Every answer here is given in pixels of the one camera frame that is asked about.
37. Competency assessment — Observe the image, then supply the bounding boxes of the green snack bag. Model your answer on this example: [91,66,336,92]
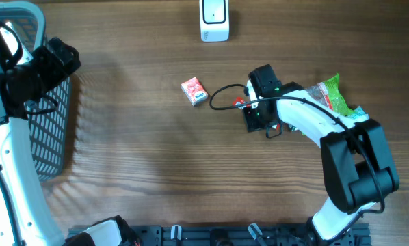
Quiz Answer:
[306,73,354,116]

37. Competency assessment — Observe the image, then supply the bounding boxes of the red small box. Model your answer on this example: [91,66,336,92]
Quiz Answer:
[181,77,209,106]

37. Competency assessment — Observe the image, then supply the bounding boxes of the mint wet wipes pack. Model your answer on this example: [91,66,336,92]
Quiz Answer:
[347,106,369,122]

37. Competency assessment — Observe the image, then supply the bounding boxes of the red drink mix sachet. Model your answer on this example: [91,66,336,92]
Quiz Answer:
[233,97,251,109]

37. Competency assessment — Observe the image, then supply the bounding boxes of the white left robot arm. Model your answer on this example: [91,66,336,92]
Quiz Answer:
[0,22,140,245]

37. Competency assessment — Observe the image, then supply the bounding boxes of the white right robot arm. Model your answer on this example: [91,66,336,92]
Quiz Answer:
[243,64,399,245]

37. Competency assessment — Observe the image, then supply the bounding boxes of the white barcode scanner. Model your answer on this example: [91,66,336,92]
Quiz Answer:
[199,0,230,42]

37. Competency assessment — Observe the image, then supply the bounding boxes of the grey plastic mesh basket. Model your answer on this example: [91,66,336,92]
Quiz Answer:
[0,1,72,182]

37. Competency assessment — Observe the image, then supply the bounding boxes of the black mounting rail base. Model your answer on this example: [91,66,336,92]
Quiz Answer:
[66,221,373,246]

